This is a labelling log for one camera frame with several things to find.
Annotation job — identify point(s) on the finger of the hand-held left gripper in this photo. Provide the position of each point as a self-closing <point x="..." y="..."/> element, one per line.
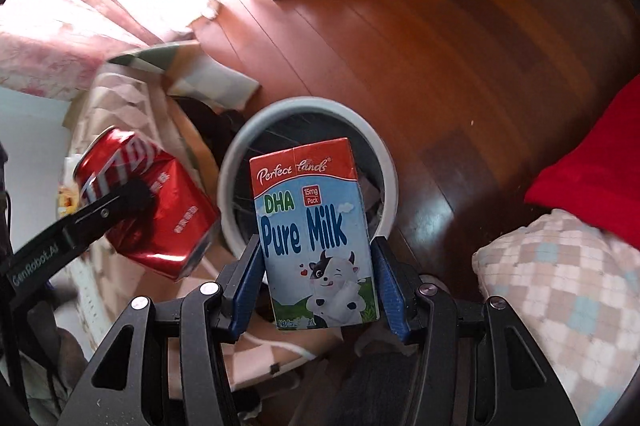
<point x="100" y="216"/>

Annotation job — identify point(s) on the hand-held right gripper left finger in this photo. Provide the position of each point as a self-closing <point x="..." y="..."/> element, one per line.
<point x="248" y="286"/>

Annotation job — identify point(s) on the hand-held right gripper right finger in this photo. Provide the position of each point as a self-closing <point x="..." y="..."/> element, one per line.
<point x="391" y="291"/>

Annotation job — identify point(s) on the red soda can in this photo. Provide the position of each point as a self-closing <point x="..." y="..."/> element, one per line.
<point x="150" y="211"/>

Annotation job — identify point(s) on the milk carton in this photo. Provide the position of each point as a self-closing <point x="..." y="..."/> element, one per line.
<point x="314" y="231"/>

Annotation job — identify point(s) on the grey round trash bin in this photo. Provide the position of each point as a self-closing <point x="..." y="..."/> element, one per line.
<point x="310" y="166"/>

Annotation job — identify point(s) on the checkered blanket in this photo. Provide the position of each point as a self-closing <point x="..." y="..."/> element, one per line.
<point x="150" y="116"/>

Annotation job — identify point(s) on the checkered pastel pillow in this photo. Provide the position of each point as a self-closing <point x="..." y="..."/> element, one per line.
<point x="565" y="296"/>

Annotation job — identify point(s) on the pink floral curtain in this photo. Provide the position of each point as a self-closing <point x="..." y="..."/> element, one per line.
<point x="90" y="6"/>

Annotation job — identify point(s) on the red pillow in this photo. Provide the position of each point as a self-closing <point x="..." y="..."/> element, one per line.
<point x="590" y="176"/>

